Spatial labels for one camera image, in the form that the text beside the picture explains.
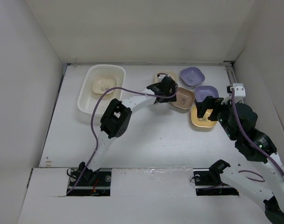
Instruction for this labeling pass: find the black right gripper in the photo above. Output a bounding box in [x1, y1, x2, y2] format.
[196, 95, 238, 140]

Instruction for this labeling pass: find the cream panda plate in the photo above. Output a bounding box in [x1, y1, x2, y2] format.
[154, 71, 178, 83]
[92, 75, 117, 95]

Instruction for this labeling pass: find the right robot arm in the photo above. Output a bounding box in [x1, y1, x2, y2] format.
[194, 96, 284, 224]

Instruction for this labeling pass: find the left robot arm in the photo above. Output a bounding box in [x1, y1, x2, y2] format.
[77, 76, 178, 185]

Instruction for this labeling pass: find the white perforated plastic bin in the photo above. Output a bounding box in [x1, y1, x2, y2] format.
[77, 64, 126, 124]

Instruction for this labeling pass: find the purple panda plate near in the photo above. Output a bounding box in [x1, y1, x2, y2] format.
[194, 85, 219, 102]

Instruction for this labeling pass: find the purple panda plate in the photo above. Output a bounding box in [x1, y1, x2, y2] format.
[180, 67, 205, 88]
[194, 85, 219, 102]

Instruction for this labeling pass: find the yellow panda plate right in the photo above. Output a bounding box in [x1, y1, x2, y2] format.
[191, 105, 217, 128]

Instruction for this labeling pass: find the brown panda plate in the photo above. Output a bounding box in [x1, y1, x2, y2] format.
[171, 87, 195, 110]

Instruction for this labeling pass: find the purple panda plate far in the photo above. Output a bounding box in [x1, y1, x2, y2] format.
[180, 67, 205, 88]

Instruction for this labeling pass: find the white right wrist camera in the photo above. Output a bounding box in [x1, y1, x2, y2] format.
[223, 83, 246, 104]

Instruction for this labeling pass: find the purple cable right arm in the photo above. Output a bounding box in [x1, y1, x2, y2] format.
[230, 87, 284, 185]

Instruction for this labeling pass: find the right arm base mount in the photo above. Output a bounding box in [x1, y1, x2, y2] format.
[190, 160, 239, 196]

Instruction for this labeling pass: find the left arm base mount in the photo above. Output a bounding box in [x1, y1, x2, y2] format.
[66, 162, 112, 196]

